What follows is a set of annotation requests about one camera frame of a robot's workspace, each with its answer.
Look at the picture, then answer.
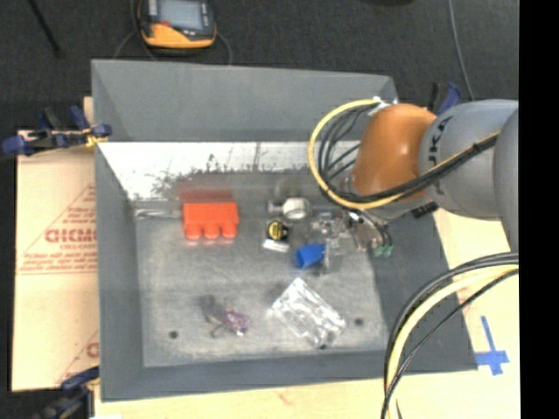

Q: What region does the yellow and black tape measure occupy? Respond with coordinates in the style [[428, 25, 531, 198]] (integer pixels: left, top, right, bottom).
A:
[[266, 218, 290, 241]]

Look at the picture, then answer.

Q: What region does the silver round metal object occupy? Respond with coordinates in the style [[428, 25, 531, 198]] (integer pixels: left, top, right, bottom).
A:
[[267, 196, 313, 223]]

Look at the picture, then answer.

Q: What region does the purple and grey small toy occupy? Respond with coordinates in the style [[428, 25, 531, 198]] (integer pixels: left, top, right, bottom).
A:
[[201, 295, 252, 338]]

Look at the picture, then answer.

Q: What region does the clear plastic packet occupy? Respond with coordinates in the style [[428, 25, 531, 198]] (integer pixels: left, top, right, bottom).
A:
[[266, 277, 348, 349]]

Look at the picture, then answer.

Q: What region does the orange block with three bumps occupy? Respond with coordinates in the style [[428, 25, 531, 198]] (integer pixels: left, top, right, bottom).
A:
[[182, 201, 241, 241]]

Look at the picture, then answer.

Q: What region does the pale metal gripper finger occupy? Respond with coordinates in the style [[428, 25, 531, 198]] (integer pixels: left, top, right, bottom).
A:
[[310, 216, 347, 236], [321, 232, 340, 275]]

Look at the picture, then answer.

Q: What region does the grey metal bin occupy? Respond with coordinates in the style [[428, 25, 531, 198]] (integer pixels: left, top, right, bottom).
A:
[[90, 58, 478, 401]]

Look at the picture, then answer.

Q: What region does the blue cup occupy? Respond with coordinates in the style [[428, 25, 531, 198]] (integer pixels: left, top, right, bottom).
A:
[[294, 243, 327, 271]]

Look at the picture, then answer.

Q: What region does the brown cardboard board, red print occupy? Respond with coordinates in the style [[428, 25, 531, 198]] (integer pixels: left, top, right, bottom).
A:
[[10, 141, 102, 393]]

